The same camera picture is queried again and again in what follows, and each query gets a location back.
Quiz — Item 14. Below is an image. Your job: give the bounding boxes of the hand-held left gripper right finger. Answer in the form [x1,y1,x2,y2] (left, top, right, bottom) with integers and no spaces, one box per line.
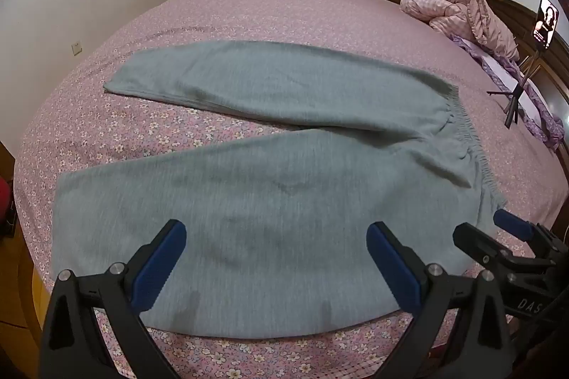
[365,221,523,379]

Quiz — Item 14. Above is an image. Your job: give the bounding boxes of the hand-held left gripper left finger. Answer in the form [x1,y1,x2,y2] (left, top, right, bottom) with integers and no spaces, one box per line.
[39,219,187,379]

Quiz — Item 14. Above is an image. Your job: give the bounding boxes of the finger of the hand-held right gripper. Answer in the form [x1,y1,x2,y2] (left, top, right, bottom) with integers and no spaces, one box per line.
[493,208,569,263]
[452,221,517,274]

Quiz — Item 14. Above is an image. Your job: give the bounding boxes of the grey pants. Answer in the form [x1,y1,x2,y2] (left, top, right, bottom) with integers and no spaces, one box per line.
[52,40,507,339]

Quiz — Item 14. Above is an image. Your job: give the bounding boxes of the black tripod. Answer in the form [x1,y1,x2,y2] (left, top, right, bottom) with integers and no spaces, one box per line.
[486,48,543,128]

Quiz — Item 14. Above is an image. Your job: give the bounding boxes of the purple ruffled pillow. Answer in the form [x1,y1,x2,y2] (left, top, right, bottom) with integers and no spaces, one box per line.
[453,34,566,151]

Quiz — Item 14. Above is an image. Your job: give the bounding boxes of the phone on tripod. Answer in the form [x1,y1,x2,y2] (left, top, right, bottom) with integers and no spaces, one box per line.
[482,0,569,166]

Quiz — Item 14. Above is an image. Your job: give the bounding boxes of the red object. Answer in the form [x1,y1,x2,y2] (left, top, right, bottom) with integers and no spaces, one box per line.
[0,177,14,237]

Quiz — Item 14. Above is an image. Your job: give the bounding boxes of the smartphone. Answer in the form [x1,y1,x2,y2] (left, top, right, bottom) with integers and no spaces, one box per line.
[532,0,562,51]

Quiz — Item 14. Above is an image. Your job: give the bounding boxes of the pink quilted blanket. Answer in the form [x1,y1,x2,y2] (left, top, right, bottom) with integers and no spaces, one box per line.
[399,0,521,60]

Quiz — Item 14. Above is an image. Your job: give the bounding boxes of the pink floral bed sheet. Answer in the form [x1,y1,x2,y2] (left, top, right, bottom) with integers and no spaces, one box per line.
[13,0,569,379]

